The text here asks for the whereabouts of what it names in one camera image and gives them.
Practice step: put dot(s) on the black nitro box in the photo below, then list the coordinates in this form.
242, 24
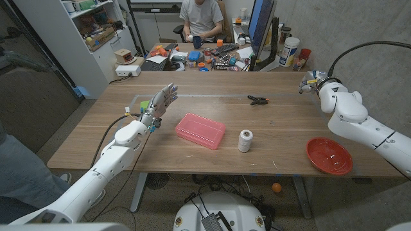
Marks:
221, 66

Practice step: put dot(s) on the white power box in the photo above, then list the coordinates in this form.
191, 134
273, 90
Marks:
127, 71

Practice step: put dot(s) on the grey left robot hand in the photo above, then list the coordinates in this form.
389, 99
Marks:
159, 102

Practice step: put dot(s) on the black spring clamp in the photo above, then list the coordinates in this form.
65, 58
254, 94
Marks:
257, 101

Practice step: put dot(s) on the red and white can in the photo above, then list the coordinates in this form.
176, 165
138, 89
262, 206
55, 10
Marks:
207, 54

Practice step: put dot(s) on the cardboard box with tools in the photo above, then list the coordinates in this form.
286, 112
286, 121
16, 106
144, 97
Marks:
101, 39

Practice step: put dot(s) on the dark jar black lid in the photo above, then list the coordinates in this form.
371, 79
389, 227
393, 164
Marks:
284, 34

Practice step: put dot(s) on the standing person in jeans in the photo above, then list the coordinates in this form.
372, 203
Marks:
19, 173

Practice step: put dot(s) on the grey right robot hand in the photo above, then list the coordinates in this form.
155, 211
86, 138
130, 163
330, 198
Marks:
309, 83

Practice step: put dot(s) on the black computer monitor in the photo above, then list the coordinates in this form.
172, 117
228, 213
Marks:
260, 25

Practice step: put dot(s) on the seated person grey shirt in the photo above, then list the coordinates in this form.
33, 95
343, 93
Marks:
200, 16

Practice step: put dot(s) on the grey heat sink module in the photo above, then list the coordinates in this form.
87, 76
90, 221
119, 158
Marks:
212, 223

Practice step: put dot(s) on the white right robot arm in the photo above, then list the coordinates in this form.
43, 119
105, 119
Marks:
353, 118

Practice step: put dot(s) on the small beige box device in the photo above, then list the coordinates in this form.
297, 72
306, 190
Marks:
123, 56

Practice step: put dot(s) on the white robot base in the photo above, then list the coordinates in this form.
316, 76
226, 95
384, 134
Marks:
237, 208

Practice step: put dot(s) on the small orange cup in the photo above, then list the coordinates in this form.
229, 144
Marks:
220, 43

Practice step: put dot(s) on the white shoe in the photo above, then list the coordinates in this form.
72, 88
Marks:
66, 177
99, 197

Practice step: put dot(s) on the orange hand tool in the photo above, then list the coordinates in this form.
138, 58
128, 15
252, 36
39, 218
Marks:
160, 51

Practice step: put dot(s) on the black keyboard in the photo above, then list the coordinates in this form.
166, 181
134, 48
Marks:
224, 49

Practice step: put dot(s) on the green cube block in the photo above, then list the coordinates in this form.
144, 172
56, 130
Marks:
144, 105

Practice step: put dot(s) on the blue plastic box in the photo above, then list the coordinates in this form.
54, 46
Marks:
194, 56

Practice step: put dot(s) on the white tub blue label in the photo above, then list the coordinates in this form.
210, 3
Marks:
288, 51

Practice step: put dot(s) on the dark blue mug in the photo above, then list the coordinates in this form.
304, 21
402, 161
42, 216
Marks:
197, 42

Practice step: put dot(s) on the red bowl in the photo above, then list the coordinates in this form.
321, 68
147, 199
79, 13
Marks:
327, 157

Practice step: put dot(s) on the grey table leg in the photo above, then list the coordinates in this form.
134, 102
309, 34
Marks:
138, 192
302, 197

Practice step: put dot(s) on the black laptop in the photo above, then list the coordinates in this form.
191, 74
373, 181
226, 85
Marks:
154, 65

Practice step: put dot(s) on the pink clamshell container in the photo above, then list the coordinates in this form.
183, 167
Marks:
200, 130

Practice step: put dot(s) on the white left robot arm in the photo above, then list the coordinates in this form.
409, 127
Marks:
115, 157

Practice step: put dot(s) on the brown jacket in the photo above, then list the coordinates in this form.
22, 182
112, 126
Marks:
228, 22

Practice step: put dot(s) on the white thread spool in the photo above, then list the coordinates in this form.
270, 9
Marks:
245, 141

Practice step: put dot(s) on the orange ball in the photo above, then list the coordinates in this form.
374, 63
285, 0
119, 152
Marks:
276, 187

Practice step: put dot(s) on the black monitor stand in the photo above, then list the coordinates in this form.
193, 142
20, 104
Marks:
274, 41

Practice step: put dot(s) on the white shelf unit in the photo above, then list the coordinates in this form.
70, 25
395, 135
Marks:
64, 41

